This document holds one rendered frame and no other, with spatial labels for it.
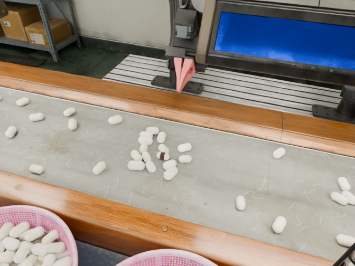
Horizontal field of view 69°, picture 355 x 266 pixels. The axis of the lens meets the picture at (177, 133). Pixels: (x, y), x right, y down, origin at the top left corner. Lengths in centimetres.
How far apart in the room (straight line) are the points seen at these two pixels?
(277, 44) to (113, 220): 38
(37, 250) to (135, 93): 48
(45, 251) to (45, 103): 47
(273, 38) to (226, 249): 33
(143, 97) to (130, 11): 211
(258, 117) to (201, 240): 40
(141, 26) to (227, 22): 251
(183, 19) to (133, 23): 228
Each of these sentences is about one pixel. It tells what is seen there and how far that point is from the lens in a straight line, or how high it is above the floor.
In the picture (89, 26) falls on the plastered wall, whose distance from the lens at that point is 316.
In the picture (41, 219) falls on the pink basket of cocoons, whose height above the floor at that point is 75.
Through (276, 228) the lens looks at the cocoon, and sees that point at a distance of 53.
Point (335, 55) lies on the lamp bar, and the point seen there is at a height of 107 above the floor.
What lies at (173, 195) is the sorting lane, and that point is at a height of 74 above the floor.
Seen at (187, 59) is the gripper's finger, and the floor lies 92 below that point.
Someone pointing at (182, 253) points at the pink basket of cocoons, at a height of 77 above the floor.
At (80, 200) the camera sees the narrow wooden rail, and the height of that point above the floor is 76.
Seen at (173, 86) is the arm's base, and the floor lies 68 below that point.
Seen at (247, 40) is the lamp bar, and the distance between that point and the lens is 34.
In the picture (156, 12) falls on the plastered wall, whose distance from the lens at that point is 273.
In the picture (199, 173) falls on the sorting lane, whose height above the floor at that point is 74.
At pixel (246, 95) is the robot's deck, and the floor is 67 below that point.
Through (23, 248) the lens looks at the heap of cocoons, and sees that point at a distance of 55.
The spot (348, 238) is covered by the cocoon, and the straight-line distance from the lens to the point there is 58.
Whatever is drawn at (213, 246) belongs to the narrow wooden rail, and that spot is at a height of 76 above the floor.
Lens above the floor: 119
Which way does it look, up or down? 40 degrees down
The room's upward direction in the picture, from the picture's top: 2 degrees clockwise
